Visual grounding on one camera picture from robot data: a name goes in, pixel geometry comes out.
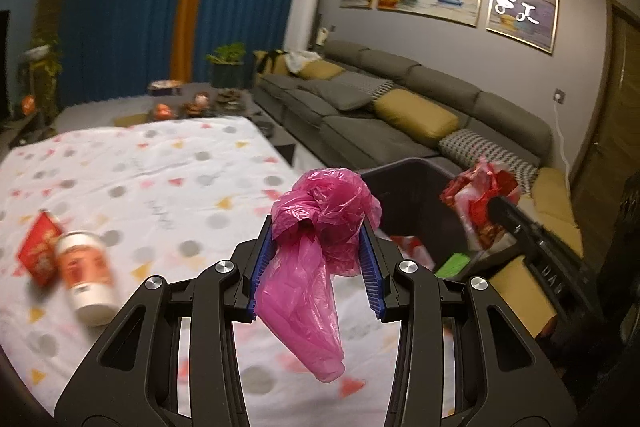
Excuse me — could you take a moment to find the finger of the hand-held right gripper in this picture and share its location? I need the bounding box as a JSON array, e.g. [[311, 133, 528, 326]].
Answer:
[[489, 197, 543, 235]]

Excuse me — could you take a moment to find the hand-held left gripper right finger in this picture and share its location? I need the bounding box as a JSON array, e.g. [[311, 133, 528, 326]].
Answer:
[[359, 224, 565, 427]]

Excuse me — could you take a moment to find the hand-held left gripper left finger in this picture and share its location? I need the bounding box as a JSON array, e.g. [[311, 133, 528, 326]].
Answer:
[[54, 216, 276, 427]]

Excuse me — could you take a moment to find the small red white wrapper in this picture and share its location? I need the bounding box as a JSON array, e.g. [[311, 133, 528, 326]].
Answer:
[[390, 234, 436, 270]]

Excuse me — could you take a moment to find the pink plastic bag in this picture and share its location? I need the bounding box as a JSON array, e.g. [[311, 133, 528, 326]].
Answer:
[[255, 167, 383, 383]]

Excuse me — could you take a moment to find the green sponge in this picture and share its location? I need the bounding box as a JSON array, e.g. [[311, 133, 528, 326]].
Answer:
[[434, 253, 473, 279]]

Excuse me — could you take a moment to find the dark plastic bin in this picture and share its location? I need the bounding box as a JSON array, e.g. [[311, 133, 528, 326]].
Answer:
[[359, 157, 526, 280]]

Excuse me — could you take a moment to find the large houndstooth cushion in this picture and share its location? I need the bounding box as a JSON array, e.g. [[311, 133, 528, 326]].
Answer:
[[437, 129, 540, 198]]

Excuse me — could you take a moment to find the dark coffee table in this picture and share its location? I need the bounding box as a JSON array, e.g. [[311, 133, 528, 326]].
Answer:
[[52, 79, 298, 162]]

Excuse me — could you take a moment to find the large yellow cushion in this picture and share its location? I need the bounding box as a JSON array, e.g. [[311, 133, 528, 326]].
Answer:
[[374, 88, 460, 148]]

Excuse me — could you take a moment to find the dotted white tablecloth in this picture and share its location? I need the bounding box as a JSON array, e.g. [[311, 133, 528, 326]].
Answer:
[[0, 116, 451, 427]]

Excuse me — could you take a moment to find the grey sectional sofa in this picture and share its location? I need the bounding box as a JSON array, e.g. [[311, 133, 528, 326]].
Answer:
[[252, 39, 586, 338]]

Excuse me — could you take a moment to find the wooden door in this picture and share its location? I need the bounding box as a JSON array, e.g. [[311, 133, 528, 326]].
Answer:
[[570, 0, 640, 228]]

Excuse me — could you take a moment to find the flat grey cushion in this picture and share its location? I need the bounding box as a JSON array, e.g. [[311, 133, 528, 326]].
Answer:
[[316, 82, 376, 112]]

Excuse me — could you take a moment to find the white red paper cup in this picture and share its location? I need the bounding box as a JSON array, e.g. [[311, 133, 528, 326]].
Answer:
[[54, 231, 117, 327]]

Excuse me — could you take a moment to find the small houndstooth cushion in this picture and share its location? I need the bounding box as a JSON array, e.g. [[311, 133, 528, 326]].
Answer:
[[345, 74, 396, 100]]

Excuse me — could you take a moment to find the potted green plant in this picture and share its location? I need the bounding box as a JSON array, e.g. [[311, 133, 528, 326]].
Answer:
[[206, 43, 247, 88]]

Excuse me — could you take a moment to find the flat printed box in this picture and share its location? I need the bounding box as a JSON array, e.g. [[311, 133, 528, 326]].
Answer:
[[149, 79, 183, 96]]

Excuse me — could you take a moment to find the small yellow cushion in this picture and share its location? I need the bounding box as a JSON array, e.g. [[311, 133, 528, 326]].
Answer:
[[297, 59, 346, 82]]

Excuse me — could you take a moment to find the white cloth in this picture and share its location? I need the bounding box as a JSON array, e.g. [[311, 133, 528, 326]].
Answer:
[[286, 49, 321, 75]]

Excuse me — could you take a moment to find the grey framed painting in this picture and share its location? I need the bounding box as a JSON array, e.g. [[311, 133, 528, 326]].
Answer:
[[485, 0, 561, 55]]

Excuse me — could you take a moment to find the flat red packet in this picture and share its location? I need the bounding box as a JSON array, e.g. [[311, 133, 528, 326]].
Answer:
[[17, 211, 65, 287]]

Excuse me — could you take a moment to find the white standing air conditioner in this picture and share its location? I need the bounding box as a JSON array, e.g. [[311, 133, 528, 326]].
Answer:
[[285, 0, 321, 52]]

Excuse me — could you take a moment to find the orange curtain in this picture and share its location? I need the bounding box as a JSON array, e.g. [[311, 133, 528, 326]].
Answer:
[[170, 0, 217, 82]]

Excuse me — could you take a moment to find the dark television stand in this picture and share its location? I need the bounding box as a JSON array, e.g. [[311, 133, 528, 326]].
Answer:
[[0, 112, 51, 148]]

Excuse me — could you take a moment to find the trailing plant on stand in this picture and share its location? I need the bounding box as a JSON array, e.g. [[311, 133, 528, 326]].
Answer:
[[25, 34, 63, 118]]

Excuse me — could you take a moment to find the black television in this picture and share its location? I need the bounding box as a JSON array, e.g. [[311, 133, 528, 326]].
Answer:
[[0, 9, 11, 128]]

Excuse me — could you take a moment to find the white cable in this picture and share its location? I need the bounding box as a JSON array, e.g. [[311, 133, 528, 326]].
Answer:
[[555, 102, 576, 188]]

